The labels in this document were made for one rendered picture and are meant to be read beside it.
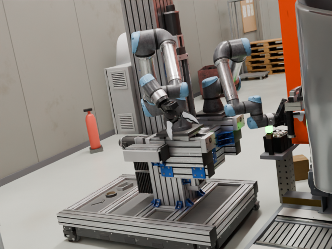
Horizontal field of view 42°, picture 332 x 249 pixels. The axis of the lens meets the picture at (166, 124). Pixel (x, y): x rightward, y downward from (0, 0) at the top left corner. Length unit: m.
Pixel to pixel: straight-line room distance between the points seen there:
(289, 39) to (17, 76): 3.46
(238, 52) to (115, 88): 0.87
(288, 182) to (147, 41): 1.62
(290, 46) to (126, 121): 1.20
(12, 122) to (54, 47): 1.19
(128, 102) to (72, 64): 3.26
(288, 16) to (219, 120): 0.82
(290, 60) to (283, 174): 0.89
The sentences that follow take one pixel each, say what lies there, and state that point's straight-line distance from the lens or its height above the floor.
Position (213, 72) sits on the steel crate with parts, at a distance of 8.39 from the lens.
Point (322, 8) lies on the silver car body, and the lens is 1.46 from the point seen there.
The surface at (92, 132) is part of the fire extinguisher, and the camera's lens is 5.80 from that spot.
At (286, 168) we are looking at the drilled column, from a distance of 3.38.
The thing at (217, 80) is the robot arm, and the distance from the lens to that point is 3.06.
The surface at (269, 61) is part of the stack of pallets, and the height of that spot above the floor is 0.31.
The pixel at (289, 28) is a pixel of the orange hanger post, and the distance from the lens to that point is 3.01.
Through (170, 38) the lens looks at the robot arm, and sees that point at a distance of 2.41.
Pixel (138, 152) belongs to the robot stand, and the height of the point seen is 0.72.
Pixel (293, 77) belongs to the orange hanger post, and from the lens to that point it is 3.04.
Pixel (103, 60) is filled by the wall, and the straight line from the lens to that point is 6.65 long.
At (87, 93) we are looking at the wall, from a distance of 6.32.
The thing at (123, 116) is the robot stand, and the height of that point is 0.89.
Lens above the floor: 1.42
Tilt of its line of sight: 12 degrees down
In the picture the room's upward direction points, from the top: 9 degrees counter-clockwise
